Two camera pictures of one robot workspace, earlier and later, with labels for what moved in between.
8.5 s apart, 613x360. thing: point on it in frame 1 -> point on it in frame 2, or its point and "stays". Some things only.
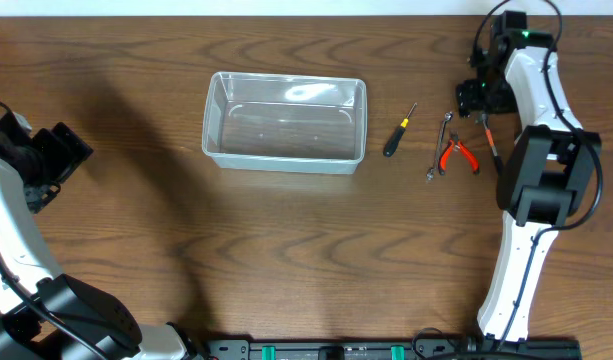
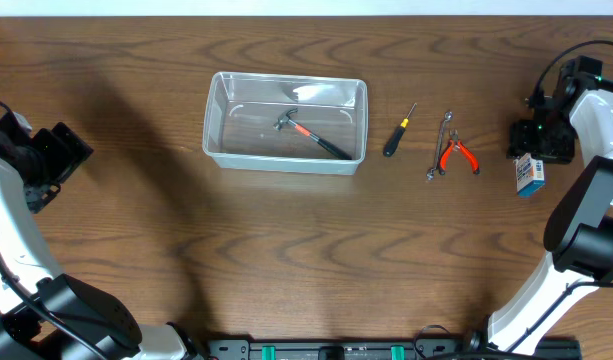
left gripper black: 62,162 stays
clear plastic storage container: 285,123 stays
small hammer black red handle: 497,161 -> 284,119
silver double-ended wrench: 431,172 stays
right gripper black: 468,99 -> 521,140
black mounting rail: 391,349 stays
